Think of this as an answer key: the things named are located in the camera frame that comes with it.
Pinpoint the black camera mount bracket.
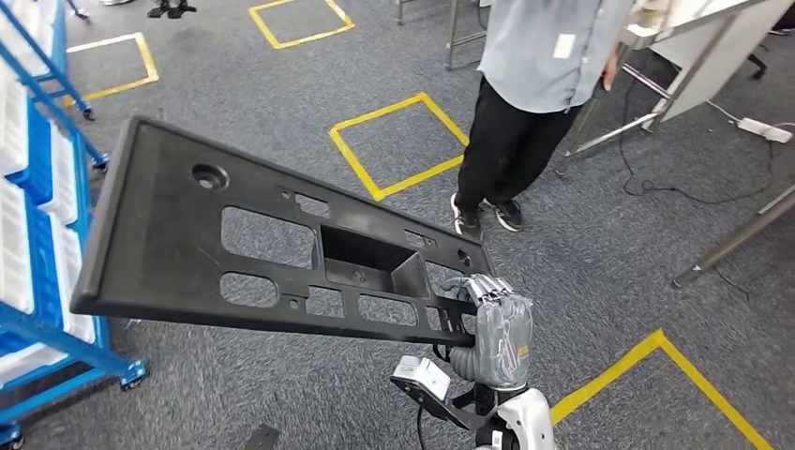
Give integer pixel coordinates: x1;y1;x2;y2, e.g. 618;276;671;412
389;375;502;434

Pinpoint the person's left hand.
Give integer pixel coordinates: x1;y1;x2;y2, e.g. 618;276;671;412
599;44;623;95

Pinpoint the black floor cable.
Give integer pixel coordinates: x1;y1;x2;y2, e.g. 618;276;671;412
616;79;779;207

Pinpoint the black plastic panel part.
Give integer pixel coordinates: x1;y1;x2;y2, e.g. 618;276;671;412
69;115;497;351

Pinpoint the black chair base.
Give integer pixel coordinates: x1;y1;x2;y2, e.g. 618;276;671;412
744;52;770;82

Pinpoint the blue metal shelf rack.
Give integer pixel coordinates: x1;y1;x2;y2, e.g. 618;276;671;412
0;0;96;124
0;36;152;450

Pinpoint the white power cable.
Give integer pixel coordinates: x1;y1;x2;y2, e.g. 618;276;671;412
706;98;795;129

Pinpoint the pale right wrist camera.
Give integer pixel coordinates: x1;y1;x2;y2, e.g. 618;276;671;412
391;354;453;402

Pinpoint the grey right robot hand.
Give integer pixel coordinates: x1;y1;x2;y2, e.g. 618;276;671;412
439;273;535;394

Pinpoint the blue plastic crate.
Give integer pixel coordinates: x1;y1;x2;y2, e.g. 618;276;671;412
23;192;65;332
6;98;56;207

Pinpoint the white panel steel table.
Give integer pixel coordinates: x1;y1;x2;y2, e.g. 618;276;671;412
555;0;795;176

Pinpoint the steel table frame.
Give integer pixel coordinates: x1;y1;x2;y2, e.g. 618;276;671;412
395;0;493;71

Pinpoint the yellow floor tape square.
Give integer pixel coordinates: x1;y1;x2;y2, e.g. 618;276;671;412
327;91;471;203
247;0;356;51
549;329;775;450

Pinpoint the white power strip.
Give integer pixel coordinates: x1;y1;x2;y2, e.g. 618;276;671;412
737;115;795;146

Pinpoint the person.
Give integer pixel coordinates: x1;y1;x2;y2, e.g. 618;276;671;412
450;0;636;245
146;0;198;21

